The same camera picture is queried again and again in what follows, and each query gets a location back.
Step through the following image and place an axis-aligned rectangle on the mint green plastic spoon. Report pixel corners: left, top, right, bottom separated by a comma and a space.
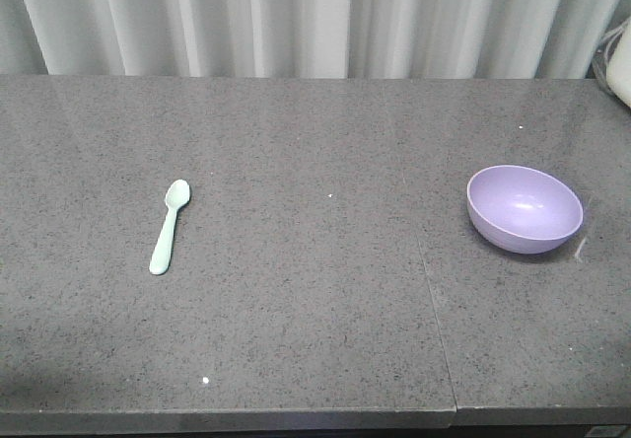
149, 180, 190, 275

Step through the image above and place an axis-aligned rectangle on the purple plastic bowl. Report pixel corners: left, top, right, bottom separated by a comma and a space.
466, 165, 584, 255

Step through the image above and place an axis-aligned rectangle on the white pleated curtain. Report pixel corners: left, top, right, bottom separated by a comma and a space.
1, 0, 630, 79

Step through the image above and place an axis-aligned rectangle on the white rice cooker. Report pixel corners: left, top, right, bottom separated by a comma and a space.
605, 24, 631, 107

